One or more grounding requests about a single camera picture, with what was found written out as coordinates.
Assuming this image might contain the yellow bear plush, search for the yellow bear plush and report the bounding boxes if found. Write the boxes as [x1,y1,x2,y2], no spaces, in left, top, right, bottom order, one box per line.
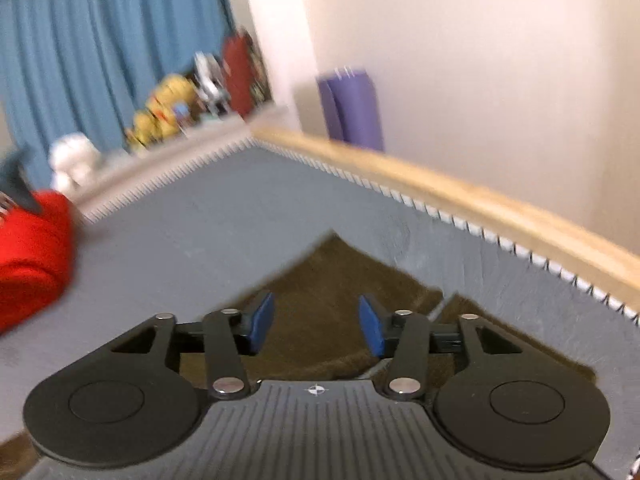
[125,110,181,153]

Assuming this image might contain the panda plush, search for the panda plush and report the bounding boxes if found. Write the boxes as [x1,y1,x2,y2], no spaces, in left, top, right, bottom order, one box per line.
[197,77,232,117]

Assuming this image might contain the pale blue striped pouch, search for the pale blue striped pouch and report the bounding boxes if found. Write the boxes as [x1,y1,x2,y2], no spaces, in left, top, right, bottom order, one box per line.
[192,51,223,86]

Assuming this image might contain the wooden bed frame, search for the wooden bed frame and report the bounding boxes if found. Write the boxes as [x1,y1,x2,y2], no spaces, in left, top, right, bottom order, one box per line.
[250,125,640,313]

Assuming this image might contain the white mushroom plush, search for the white mushroom plush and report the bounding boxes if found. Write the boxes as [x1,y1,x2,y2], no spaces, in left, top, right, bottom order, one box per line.
[49,132,101,193]

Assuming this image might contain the olive corduroy pants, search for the olive corduroy pants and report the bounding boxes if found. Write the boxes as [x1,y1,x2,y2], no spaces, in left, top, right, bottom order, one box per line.
[177,232,598,391]

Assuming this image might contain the yellow duck plush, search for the yellow duck plush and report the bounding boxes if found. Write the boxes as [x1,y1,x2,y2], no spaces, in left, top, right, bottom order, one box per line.
[147,74,200,126]

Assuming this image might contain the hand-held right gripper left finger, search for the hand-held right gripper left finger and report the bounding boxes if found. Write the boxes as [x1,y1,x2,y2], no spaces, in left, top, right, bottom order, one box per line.
[110,291,275,401]

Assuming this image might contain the white window ledge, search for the white window ledge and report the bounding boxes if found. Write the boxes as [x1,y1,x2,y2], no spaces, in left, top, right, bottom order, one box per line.
[75,105,291,221]

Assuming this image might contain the grey quilted mattress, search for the grey quilted mattress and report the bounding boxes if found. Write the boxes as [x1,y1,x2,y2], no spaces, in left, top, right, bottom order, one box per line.
[0,147,640,461]

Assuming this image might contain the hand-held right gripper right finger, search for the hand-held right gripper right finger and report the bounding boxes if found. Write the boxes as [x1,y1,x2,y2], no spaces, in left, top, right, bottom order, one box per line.
[358,296,523,402]

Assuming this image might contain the red folded quilt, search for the red folded quilt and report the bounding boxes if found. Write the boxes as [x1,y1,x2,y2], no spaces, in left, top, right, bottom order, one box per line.
[0,190,78,336]

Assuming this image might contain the dark red cushion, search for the dark red cushion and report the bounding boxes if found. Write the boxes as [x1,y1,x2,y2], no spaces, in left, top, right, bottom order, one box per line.
[221,30,271,118]

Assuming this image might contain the blue curtain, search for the blue curtain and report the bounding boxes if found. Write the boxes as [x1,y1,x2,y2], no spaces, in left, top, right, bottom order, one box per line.
[0,0,236,191]

